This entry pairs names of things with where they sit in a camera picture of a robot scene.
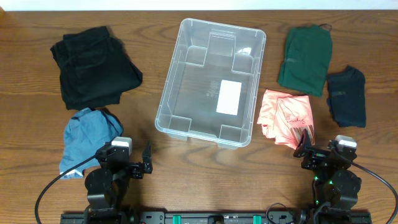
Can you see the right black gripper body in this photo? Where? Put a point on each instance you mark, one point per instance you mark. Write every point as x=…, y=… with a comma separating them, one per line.
x=314, y=162

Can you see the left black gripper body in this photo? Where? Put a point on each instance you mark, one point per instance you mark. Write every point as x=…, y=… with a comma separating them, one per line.
x=136, y=172

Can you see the blue garment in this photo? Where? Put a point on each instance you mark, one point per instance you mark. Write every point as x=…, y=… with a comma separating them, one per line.
x=86, y=132

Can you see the dark navy garment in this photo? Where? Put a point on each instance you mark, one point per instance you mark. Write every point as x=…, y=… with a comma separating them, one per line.
x=346, y=97

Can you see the black garment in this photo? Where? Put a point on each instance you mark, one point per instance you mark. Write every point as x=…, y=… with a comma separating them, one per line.
x=94, y=69

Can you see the dark green garment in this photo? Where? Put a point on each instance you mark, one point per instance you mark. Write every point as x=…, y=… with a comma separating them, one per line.
x=307, y=57

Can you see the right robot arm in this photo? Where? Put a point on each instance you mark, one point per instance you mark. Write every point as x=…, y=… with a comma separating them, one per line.
x=334, y=187

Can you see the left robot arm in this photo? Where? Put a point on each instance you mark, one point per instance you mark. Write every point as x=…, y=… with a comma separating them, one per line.
x=108, y=185

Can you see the coral pink folded shirt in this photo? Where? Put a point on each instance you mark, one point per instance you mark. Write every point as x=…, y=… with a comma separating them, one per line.
x=283, y=117

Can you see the white label in bin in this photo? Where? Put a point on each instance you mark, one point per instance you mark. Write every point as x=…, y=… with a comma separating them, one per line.
x=229, y=96

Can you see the clear plastic storage bin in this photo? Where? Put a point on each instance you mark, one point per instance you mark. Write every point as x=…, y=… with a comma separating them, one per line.
x=206, y=53

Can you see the black mounting rail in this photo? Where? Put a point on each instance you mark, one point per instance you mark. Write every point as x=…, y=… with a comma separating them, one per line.
x=214, y=218

